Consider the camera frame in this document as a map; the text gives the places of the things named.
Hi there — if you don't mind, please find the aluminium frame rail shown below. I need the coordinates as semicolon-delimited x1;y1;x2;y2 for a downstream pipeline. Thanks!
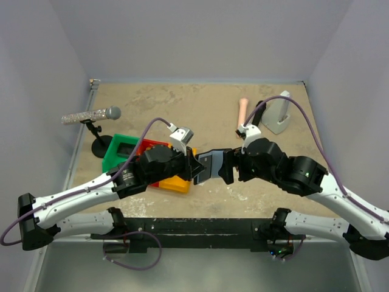
22;79;101;292

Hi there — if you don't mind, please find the glitter silver microphone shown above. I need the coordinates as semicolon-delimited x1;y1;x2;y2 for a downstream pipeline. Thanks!
61;106;122;125

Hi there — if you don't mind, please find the black microphone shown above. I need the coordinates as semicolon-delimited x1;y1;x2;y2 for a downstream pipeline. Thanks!
252;100;266;127

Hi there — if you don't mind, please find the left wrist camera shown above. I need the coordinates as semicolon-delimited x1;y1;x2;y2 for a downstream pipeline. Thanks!
168;123;194;155

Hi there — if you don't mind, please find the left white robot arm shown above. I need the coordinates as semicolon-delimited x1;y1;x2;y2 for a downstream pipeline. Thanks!
18;145;205;251

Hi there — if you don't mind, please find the black leather card holder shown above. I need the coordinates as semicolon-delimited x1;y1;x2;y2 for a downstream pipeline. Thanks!
193;148;230;185

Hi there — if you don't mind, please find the pink microphone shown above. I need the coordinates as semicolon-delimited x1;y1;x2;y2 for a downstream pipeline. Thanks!
236;98;249;130

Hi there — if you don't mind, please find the red plastic bin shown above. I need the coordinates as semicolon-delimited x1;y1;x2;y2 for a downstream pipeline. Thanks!
136;139;169;190

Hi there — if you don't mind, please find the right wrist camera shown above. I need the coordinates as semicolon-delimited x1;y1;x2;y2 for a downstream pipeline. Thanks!
236;123;262;148

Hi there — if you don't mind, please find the black item in green bin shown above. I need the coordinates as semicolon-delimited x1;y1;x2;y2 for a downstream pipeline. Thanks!
116;142;135;159

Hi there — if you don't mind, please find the green plastic bin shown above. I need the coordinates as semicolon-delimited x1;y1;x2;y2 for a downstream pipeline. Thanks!
102;134;139;173

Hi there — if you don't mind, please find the yellow plastic bin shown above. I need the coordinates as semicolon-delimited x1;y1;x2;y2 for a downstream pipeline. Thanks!
158;147;198;194

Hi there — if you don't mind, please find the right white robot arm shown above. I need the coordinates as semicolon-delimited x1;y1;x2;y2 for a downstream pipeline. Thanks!
218;138;388;260

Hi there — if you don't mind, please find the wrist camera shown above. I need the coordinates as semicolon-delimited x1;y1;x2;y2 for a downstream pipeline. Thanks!
168;123;194;155
236;123;262;148

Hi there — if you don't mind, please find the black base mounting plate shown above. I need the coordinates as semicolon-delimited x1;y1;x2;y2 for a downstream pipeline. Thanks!
110;218;303;252

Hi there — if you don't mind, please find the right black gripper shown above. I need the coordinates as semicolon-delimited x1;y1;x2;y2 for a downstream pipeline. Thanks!
218;145;278;184

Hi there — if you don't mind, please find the grey credit card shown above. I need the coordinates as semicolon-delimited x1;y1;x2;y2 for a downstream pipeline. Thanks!
197;152;213;169

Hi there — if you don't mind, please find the grey wedge stand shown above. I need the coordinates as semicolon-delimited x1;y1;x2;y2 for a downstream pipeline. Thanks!
261;99;291;134

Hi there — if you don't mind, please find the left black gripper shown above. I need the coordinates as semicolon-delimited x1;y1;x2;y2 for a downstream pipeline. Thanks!
148;144;207;186

